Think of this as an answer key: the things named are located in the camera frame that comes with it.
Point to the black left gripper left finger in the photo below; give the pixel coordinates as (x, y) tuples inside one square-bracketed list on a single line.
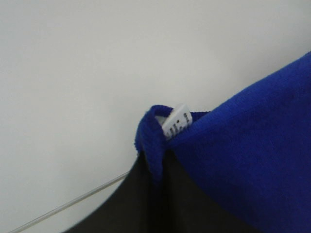
[(137, 206)]

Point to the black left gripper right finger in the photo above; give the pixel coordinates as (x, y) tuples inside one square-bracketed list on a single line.
[(189, 209)]

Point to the blue microfibre towel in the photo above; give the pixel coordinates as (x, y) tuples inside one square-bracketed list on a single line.
[(251, 154)]

